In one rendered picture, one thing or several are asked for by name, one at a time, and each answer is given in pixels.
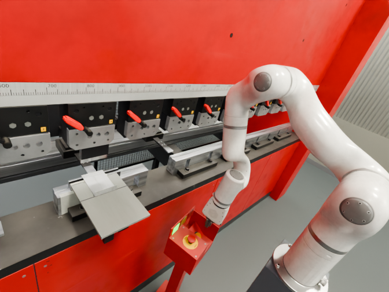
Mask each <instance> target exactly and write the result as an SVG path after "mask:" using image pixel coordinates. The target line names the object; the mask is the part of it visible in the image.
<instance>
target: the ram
mask: <svg viewBox="0 0 389 292"><path fill-rule="evenodd" d="M365 1H366V0H0V82H5V83H132V84H197V85H235V84H236V83H238V82H240V81H242V80H243V79H245V78H246V77H247V76H248V74H249V73H250V72H251V71H252V70H254V69H256V68H258V67H261V66H264V65H269V64H277V65H284V66H288V67H293V68H297V69H298V70H300V71H301V72H302V73H303V74H304V75H305V76H306V77H307V79H308V80H309V81H310V83H311V84H312V85H320V83H321V82H322V80H323V78H324V76H325V74H326V72H327V71H328V69H329V67H330V65H331V64H332V62H333V59H334V58H335V56H336V54H337V53H338V51H339V49H340V47H341V45H342V43H343V41H344V40H345V38H346V36H347V34H348V32H349V30H350V29H351V27H352V25H353V23H354V22H355V19H356V18H357V16H358V14H359V12H360V11H361V9H362V7H363V5H364V3H365ZM227 93H228V90H223V91H197V92H145V93H93V94H42V95H15V96H0V107H13V106H26V105H49V104H72V103H95V102H108V101H131V100H154V99H167V98H190V97H213V96H226V95H227Z"/></svg>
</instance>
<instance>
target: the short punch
mask: <svg viewBox="0 0 389 292"><path fill-rule="evenodd" d="M108 150H109V144H107V145H101V146H97V147H91V148H85V149H80V150H79V157H80V163H85V162H90V161H93V160H98V159H103V158H107V155H108Z"/></svg>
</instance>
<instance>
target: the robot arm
mask: <svg viewBox="0 0 389 292"><path fill-rule="evenodd" d="M274 99H279V100H281V101H282V102H283V103H284V105H285V107H286V109H287V113H288V116H289V121H290V124H291V126H292V128H293V130H294V132H295V133H296V135H297V136H298V137H299V139H300V140H301V142H302V143H303V144H304V146H305V147H306V148H307V149H308V150H309V151H310V152H311V154H312V155H313V156H314V157H315V158H317V159H318V160H319V161H320V162H321V163H323V164H324V165H325V166H326V167H327V168H328V169H329V170H330V171H331V172H332V173H333V174H334V175H335V176H336V177H337V179H338V180H339V182H340V183H339V184H338V185H337V187H336V188H335V189H334V190H333V191H332V193H331V194H330V195H329V196H328V198H327V200H326V201H325V202H324V204H323V205H322V206H321V208H320V209H319V211H318V212H317V213H316V215H315V216H314V217H313V219H312V220H311V221H310V222H309V224H308V225H307V227H306V228H305V229H304V230H303V232H302V233H301V234H300V235H299V237H298V238H297V239H296V240H295V242H294V243H293V244H281V245H279V246H277V247H276V248H275V250H274V251H273V255H272V261H273V266H274V269H275V271H276V273H277V275H278V276H279V278H280V279H281V281H282V282H283V283H284V284H285V285H286V286H287V287H288V288H289V289H290V290H291V291H293V292H328V280H327V278H326V274H327V273H328V272H329V271H330V270H331V269H332V268H333V267H334V266H335V265H336V264H337V263H338V262H339V261H340V260H341V259H342V258H343V257H344V256H345V255H346V254H347V253H348V252H349V251H350V250H351V249H352V248H353V247H354V246H355V245H356V244H357V243H358V242H360V241H362V240H365V239H367V238H370V237H371V236H373V235H374V234H376V233H377V232H379V231H380V230H381V229H382V227H383V226H384V225H385V224H386V222H387V221H388V219H389V174H388V173H387V171H386V170H385V169H384V168H383V167H381V166H380V165H379V164H378V163H377V162H376V161H375V160H374V159H373V158H371V157H370V156H369V155H368V154H367V153H366V152H364V151H363V150H362V149H360V147H358V146H357V145H356V144H354V143H353V142H352V141H351V140H350V139H349V138H348V137H347V136H346V135H345V134H344V133H343V132H342V130H341V129H340V128H339V127H338V125H337V124H336V123H335V122H334V120H333V119H332V118H331V117H330V116H329V114H328V113H327V112H326V110H325V109H324V107H323V106H322V104H321V103H320V101H319V99H318V97H317V95H316V93H315V90H314V88H313V86H312V84H311V83H310V81H309V80H308V79H307V77H306V76H305V75H304V74H303V73H302V72H301V71H300V70H298V69H297V68H293V67H288V66H284V65H277V64H269V65H264V66H261V67H258V68H256V69H254V70H252V71H251V72H250V73H249V74H248V76H247V77H246V78H245V79H243V80H242V81H240V82H238V83H236V84H235V85H233V86H232V87H231V88H230V89H229V91H228V93H227V95H226V100H225V113H224V120H223V137H222V156H223V158H224V159H225V160H227V161H230V162H233V169H228V170H227V171H226V173H225V175H224V177H223V178H222V180H221V182H220V184H219V185H218V187H217V189H216V191H215V192H214V193H213V196H212V197H211V198H210V199H209V201H208V202H207V204H206V205H205V206H204V209H203V210H202V212H203V214H204V215H205V216H206V221H205V227H206V228H208V226H209V227H210V226H211V224H212V223H216V224H218V225H221V224H222V222H223V220H224V219H225V217H226V215H227V213H228V211H229V207H230V205H231V204H232V201H233V200H234V199H235V197H236V195H237V194H238V193H239V192H240V191H241V190H243V189H244V188H245V187H246V186H247V185H248V182H249V176H250V170H251V165H250V161H249V159H248V157H247V156H246V154H245V153H244V148H245V139H246V134H247V125H248V115H249V109H250V108H251V107H253V106H254V105H256V104H258V103H261V102H264V101H268V100H274Z"/></svg>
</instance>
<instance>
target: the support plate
mask: <svg viewBox="0 0 389 292"><path fill-rule="evenodd" d="M107 177H108V178H109V179H110V181H111V182H112V184H113V185H117V190H114V191H111V192H108V193H105V194H102V195H100V196H96V197H94V198H91V197H93V193H92V192H91V190H90V188H89V187H88V185H87V184H86V182H82V183H79V184H75V185H72V186H71V188H72V190H73V191H74V193H75V195H76V197H77V198H78V200H79V202H80V204H81V205H82V207H83V209H84V210H85V212H86V214H87V216H88V217H89V219H90V221H91V223H92V224H93V226H94V228H95V229H96V231H97V233H98V234H99V236H100V238H101V239H103V238H106V237H108V236H110V235H112V234H114V233H116V232H118V231H120V230H122V229H125V228H127V227H129V226H131V225H133V224H135V223H136V222H139V221H141V220H143V219H145V218H147V217H149V216H150V214H149V212H148V211H147V210H146V208H144V206H143V205H142V204H141V202H140V201H139V200H138V199H137V197H136V196H135V195H134V194H133V193H132V191H131V190H130V189H129V187H128V186H126V184H125V183H124V181H123V180H122V179H121V178H120V177H119V175H118V174H117V173H113V174H110V175H107ZM123 186H126V187H123ZM121 187H123V188H121ZM118 188H120V189H118ZM88 198H91V199H88ZM85 199H88V200H85ZM82 200H84V201H82ZM81 201H82V202H81Z"/></svg>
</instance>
